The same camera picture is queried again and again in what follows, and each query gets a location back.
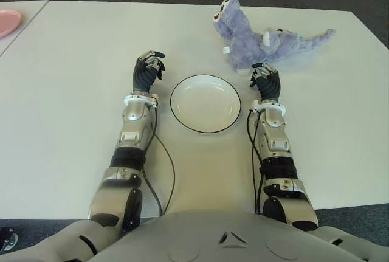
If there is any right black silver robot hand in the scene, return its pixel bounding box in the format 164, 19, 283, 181
249, 63, 282, 102

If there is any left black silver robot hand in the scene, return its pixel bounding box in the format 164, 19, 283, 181
131, 50, 167, 93

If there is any purple plush bunny doll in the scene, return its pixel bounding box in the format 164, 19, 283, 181
212, 0, 337, 76

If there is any white plate with black rim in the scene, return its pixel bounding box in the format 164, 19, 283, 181
169, 74, 243, 134

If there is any pink plate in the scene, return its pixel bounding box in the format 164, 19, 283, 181
0, 9, 22, 39

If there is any grey robot torso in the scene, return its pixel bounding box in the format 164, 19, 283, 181
0, 209, 389, 262

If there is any black metal caster foot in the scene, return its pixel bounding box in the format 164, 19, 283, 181
0, 227, 19, 252

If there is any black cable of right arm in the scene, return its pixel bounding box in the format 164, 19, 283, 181
246, 108, 265, 216

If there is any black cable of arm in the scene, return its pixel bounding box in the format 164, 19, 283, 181
246, 108, 265, 216
142, 103, 176, 217

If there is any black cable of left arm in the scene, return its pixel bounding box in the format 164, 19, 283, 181
142, 103, 176, 217

